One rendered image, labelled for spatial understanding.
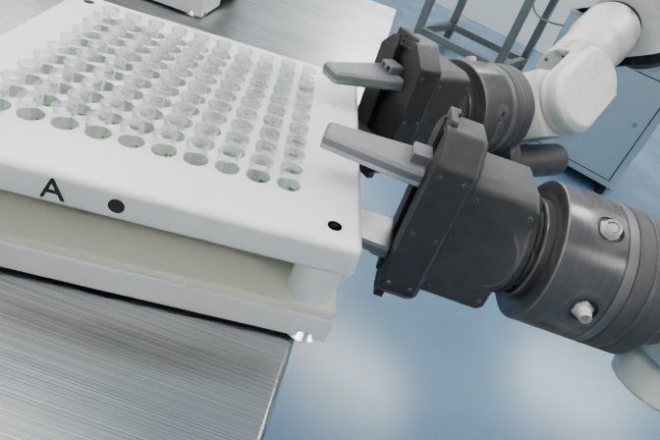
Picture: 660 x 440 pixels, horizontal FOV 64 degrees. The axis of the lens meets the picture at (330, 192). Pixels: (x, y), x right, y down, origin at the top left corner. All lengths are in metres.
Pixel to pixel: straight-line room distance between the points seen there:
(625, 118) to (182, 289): 2.78
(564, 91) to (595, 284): 0.26
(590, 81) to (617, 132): 2.41
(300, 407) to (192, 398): 1.05
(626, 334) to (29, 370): 0.30
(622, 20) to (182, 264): 0.57
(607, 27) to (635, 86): 2.25
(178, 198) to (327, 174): 0.10
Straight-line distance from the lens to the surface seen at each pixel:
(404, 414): 1.41
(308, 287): 0.29
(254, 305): 0.30
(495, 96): 0.48
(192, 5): 0.74
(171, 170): 0.29
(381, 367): 1.47
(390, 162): 0.30
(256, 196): 0.28
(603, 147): 3.02
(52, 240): 0.31
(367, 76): 0.41
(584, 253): 0.31
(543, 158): 0.57
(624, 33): 0.71
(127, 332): 0.30
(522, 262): 0.31
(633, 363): 0.40
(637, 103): 2.96
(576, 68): 0.56
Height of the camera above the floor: 1.06
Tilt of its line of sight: 32 degrees down
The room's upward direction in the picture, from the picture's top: 20 degrees clockwise
